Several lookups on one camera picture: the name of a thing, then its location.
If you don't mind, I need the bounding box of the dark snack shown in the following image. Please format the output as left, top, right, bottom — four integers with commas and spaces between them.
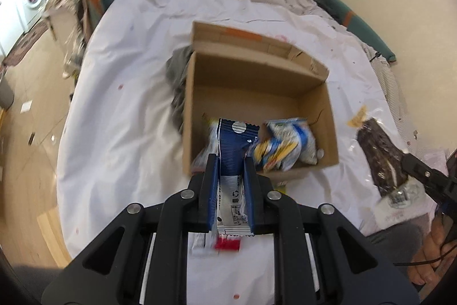
348, 105, 427, 225

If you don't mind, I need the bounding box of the brown cardboard box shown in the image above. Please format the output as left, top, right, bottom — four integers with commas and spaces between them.
182, 21, 340, 180

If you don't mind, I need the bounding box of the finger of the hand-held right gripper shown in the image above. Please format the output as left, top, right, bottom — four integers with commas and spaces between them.
400, 153, 448, 200

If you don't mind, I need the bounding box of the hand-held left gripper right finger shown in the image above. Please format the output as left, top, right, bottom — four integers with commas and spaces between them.
243, 157, 422, 305

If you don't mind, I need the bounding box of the green rolled mat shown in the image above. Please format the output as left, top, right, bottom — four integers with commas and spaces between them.
312, 0, 398, 63

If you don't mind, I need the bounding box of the blue white snack bar packet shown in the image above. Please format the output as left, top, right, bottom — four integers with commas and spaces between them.
214, 118, 260, 238

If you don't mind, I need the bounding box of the white floor cabinet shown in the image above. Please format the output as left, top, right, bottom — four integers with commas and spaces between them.
0, 0, 25, 55

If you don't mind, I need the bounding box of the white blue striped snack bag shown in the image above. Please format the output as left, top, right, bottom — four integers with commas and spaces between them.
250, 117, 318, 172

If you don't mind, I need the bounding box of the grey cloth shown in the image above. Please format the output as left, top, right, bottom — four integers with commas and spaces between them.
165, 47, 195, 134

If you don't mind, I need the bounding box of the grey trash bin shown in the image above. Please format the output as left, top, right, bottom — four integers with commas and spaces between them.
0, 71, 15, 109

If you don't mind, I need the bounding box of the thin black cable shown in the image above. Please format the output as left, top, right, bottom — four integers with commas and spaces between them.
393, 212, 454, 268

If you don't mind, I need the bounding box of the person's right hand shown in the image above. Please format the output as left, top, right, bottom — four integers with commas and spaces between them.
409, 214, 457, 286

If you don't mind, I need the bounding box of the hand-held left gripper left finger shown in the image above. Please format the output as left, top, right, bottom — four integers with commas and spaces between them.
41, 154, 220, 305

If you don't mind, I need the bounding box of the person's right leg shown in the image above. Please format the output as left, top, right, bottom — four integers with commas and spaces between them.
368, 223, 425, 264

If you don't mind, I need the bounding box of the person's leg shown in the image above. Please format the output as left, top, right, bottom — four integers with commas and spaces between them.
11, 266, 65, 305
368, 223, 425, 264

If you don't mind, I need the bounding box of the person's left leg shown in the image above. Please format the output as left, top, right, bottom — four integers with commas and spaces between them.
11, 266, 65, 305

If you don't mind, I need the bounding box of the brown patterned rug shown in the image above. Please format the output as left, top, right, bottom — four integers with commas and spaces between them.
3, 19, 49, 66

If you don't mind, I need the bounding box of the red white snack bar packet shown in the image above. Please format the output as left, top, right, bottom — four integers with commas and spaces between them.
192, 233, 240, 256

